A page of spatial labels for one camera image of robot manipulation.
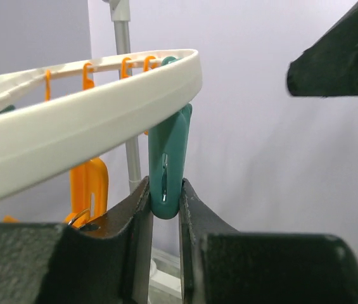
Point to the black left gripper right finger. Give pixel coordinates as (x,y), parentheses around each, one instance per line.
(222,265)

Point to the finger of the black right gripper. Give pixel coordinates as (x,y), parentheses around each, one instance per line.
(330,67)

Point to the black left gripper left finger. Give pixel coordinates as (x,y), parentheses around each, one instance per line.
(105,261)

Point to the teal clothes peg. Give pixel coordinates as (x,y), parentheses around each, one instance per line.
(167,146)

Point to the white oval clip hanger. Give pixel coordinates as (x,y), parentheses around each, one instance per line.
(41,141)

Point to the orange clothes peg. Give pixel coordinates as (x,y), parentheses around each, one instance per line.
(89,192)

